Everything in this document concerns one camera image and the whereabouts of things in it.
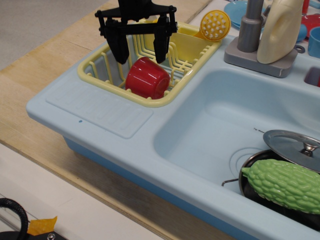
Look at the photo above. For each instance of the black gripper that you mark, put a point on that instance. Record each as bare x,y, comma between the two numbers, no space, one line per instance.
136,17

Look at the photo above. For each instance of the red plastic cup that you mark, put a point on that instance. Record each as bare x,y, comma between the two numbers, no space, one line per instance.
147,79

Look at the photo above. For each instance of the blue plastic cup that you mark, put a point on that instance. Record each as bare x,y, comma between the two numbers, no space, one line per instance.
314,42

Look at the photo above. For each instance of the yellow dish rack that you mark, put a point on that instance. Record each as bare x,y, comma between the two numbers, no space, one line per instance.
186,56

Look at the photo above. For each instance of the yellow round scrub brush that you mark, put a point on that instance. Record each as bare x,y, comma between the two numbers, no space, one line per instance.
214,26

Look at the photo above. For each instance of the blue plastic plate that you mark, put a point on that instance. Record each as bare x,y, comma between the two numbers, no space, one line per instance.
236,10

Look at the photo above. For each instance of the grey toy faucet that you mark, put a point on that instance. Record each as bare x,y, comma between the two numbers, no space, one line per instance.
242,51

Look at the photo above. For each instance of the light blue toy sink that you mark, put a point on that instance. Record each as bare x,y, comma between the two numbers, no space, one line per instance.
185,150

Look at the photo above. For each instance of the cream detergent bottle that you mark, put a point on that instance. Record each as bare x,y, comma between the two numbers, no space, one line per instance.
280,31

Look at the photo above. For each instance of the steel pot lid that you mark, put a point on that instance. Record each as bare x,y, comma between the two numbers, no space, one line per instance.
295,147

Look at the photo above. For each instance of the green bitter gourd toy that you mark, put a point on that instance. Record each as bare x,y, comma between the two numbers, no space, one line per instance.
286,184

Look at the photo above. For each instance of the yellow tape piece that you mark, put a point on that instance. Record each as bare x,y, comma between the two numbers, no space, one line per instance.
41,226

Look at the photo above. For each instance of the steel pot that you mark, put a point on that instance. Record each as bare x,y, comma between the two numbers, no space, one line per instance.
307,219

